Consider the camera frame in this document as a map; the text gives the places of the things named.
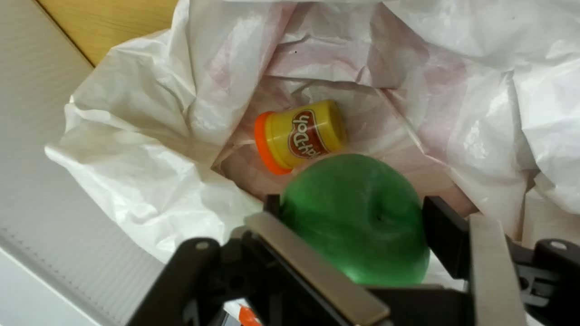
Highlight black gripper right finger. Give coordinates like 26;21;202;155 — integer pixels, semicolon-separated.
421;195;530;326

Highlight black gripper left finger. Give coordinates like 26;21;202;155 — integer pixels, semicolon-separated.
244;195;392;326

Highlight green ball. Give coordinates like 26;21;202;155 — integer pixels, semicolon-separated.
278;153;432;289

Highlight yellow play-doh can orange lid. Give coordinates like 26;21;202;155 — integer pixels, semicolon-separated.
253;99;350;178

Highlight white orange-print plastic bag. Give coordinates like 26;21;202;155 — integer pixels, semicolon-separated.
44;0;580;326

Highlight white plastic bin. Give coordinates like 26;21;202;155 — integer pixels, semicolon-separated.
0;0;167;326

